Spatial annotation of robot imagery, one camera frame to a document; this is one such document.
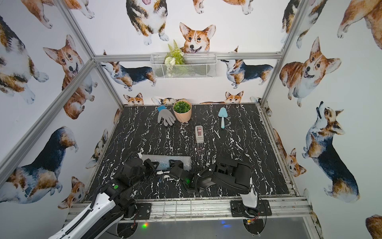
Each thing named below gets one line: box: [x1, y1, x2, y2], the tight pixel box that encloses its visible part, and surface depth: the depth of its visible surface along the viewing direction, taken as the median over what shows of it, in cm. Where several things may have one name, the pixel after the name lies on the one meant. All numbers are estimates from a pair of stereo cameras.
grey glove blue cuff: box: [157, 105, 177, 127], surface depth 115 cm
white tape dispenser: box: [194, 124, 204, 144], surface depth 102 cm
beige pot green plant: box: [172, 100, 192, 123], surface depth 106 cm
